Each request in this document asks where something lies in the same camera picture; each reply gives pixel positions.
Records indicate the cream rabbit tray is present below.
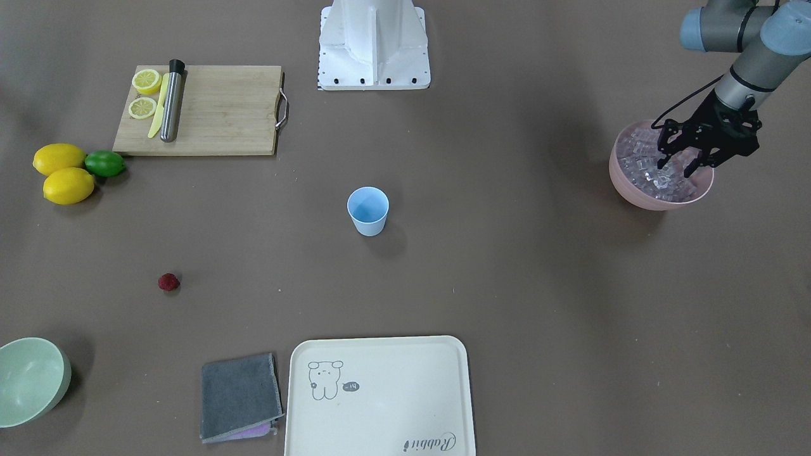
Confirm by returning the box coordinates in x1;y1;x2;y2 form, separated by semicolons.
284;335;477;455

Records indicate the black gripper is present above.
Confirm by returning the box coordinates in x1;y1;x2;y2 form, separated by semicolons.
657;91;762;179

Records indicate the pile of ice cubes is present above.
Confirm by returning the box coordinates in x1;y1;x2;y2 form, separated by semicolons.
616;125;698;203

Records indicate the pink bowl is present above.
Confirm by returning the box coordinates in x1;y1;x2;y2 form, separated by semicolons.
608;119;715;211

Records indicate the grey folded cloth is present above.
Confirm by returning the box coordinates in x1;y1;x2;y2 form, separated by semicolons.
199;353;284;444

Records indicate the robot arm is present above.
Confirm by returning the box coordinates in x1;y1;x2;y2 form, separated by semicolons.
653;1;810;177

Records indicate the light blue cup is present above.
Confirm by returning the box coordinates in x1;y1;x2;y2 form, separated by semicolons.
347;186;389;237

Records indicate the green lime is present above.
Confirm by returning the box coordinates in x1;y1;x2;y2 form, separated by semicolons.
84;150;125;178

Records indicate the green bowl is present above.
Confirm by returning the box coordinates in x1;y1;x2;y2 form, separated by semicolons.
1;337;72;428

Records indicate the red strawberry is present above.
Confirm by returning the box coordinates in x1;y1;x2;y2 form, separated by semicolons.
157;272;180;292

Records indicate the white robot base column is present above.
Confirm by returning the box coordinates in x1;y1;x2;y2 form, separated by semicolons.
317;1;431;91

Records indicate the yellow lemon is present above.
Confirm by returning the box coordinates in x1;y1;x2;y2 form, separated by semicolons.
42;167;95;205
32;142;86;176

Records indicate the yellow plastic knife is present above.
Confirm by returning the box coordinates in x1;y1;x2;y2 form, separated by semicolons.
147;73;170;139

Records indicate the wooden cutting board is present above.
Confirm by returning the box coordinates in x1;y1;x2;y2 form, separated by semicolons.
112;65;289;156

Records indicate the steel muddler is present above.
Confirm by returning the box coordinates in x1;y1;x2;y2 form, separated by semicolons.
160;60;186;143

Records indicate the lemon slice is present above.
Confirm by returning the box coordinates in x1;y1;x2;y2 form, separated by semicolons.
131;68;163;95
127;96;157;120

